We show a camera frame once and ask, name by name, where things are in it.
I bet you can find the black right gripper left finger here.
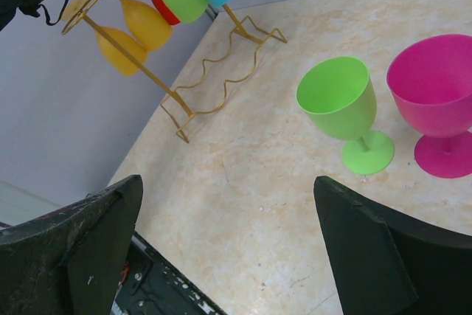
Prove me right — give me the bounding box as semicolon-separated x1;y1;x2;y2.
1;175;143;314

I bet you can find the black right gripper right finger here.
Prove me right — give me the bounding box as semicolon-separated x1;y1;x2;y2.
313;176;471;314

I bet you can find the green wine glass front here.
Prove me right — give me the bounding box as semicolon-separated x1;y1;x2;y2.
296;56;395;175

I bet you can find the pink wine glass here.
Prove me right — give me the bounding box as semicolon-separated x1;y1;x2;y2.
386;34;471;179

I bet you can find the orange wine glass front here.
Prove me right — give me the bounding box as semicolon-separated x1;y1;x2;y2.
60;0;148;75

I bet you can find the orange wine glass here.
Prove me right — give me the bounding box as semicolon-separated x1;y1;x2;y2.
60;0;148;75
119;0;172;51

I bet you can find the orange wine glass rear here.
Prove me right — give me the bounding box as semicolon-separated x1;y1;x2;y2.
119;0;172;51

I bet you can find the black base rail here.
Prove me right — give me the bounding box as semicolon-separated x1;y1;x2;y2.
111;232;226;315

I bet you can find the gold wire glass rack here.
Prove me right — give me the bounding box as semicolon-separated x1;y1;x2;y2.
60;0;288;145

